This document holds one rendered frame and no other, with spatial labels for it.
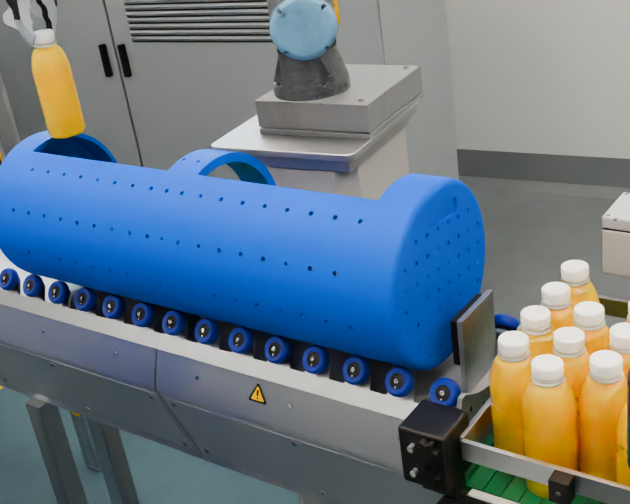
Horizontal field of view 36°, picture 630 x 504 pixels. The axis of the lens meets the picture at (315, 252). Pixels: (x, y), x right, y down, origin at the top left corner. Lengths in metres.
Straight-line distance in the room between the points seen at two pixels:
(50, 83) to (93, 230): 0.29
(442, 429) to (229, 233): 0.45
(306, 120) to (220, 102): 1.57
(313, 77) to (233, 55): 1.48
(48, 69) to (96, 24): 1.89
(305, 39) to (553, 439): 0.82
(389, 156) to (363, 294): 0.65
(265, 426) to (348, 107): 0.61
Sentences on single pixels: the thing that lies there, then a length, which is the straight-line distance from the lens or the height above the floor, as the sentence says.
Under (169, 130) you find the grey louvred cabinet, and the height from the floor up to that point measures 0.68.
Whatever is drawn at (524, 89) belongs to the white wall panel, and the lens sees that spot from 4.31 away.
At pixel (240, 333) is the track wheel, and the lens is 1.58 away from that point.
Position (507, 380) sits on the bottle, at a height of 1.04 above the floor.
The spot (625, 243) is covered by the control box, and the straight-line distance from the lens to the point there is 1.56.
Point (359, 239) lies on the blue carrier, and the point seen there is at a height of 1.19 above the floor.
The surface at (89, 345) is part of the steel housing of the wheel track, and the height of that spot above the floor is 0.88.
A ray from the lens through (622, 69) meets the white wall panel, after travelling 4.17.
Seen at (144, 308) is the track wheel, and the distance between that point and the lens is 1.72.
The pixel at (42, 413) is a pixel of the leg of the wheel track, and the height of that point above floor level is 0.61.
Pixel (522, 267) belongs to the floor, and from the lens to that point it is 3.74.
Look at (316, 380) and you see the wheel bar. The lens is 1.51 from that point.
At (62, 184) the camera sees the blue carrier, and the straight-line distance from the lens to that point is 1.74.
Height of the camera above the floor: 1.76
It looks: 26 degrees down
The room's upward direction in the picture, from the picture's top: 9 degrees counter-clockwise
